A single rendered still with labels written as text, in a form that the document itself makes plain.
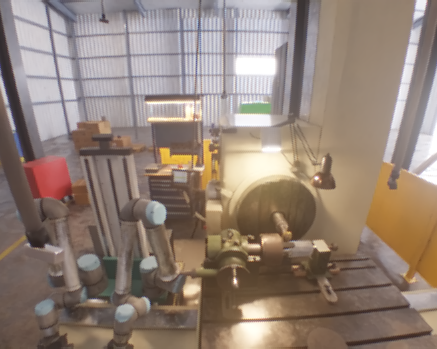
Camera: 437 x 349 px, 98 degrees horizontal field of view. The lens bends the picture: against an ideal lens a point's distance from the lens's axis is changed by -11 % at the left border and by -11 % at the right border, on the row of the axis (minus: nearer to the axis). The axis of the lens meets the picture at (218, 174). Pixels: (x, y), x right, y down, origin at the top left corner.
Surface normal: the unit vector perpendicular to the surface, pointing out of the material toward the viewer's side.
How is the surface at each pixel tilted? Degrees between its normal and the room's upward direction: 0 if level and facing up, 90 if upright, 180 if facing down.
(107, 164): 90
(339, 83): 90
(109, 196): 90
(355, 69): 90
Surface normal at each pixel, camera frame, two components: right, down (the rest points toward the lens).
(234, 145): 0.02, 0.36
